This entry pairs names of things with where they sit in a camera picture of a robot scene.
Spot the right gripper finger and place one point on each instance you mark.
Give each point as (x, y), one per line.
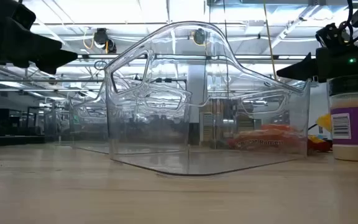
(303, 70)

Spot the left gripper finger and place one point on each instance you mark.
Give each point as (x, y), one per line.
(26, 43)
(54, 59)

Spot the yellow snack packet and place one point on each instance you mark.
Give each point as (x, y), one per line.
(324, 122)

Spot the purple label spice jar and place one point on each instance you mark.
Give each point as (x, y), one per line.
(348, 124)

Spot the orange ramen packet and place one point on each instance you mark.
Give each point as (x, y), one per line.
(269, 138)

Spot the clear plastic bin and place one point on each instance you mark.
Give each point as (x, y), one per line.
(54, 127)
(89, 130)
(197, 161)

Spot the white square pillar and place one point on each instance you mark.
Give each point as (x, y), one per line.
(196, 93)

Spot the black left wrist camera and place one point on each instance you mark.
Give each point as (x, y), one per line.
(23, 17)

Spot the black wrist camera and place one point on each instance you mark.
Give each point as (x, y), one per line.
(331, 35)
(23, 17)

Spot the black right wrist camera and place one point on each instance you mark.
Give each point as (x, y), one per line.
(331, 35)

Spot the black ceiling camera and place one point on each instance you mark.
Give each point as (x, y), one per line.
(101, 37)
(199, 36)

